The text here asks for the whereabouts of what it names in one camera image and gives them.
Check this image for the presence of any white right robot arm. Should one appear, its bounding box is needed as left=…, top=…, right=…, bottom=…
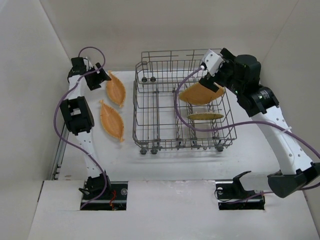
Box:
left=199, top=48, right=320, bottom=198

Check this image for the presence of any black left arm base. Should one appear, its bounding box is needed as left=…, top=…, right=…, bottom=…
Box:
left=78, top=174, right=129, bottom=211

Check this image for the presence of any small woven fish-shaped tray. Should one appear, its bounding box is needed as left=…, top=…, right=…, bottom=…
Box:
left=99, top=99, right=125, bottom=143

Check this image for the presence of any aluminium table edge rail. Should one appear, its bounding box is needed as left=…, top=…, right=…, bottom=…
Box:
left=49, top=139, right=67, bottom=181

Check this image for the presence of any woven leaf-shaped tray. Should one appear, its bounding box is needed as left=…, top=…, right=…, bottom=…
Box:
left=178, top=82, right=225, bottom=106

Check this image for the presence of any grey wire dish rack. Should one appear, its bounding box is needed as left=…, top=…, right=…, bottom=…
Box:
left=132, top=49, right=237, bottom=155

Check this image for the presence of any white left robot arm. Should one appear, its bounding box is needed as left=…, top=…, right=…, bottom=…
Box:
left=59, top=56, right=111, bottom=178

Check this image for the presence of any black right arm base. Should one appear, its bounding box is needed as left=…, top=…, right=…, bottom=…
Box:
left=214, top=171, right=266, bottom=211

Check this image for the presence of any round woven green plate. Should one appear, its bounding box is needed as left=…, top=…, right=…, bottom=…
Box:
left=187, top=112, right=224, bottom=121

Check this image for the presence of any large woven fish-shaped tray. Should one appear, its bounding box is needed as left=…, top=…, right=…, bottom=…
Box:
left=105, top=70, right=127, bottom=108

